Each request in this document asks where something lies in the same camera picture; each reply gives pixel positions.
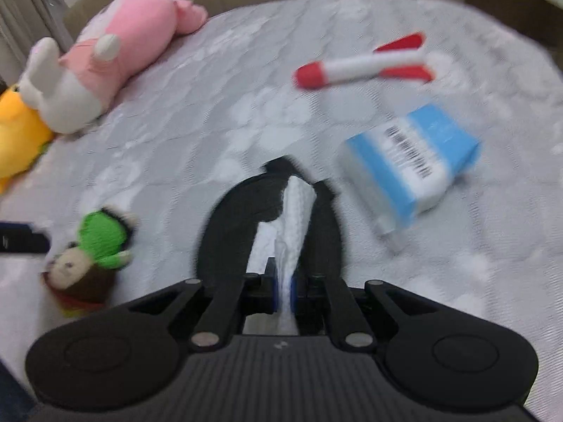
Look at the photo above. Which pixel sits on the white wet wipe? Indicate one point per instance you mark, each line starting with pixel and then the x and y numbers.
pixel 282 239

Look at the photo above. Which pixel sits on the crochet doll green hat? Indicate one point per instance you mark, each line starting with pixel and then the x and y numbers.
pixel 82 277

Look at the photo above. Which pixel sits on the red white toy rocket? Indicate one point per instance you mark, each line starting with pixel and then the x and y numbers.
pixel 402 58

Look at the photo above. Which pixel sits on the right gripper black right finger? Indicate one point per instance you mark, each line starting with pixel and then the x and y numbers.
pixel 298 291

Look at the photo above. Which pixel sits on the pink white plush toy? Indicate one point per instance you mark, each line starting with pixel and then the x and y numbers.
pixel 70 91

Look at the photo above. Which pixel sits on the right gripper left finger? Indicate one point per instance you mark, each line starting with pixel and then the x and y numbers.
pixel 271 279

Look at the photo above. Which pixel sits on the blue wet wipes pack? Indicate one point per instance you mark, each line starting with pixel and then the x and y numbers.
pixel 404 166

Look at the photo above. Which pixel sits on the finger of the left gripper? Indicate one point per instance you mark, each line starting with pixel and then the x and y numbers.
pixel 21 238

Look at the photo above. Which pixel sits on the yellow plush toy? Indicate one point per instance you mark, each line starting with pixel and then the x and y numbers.
pixel 23 136

